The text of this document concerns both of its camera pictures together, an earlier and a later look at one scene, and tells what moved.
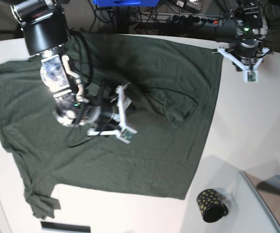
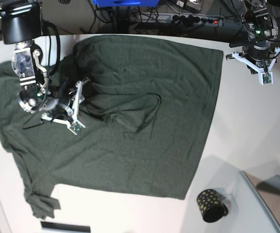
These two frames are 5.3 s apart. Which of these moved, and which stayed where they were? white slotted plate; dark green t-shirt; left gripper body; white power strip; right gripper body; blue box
Moved: left gripper body; right gripper body
Stayed: dark green t-shirt; white slotted plate; blue box; white power strip
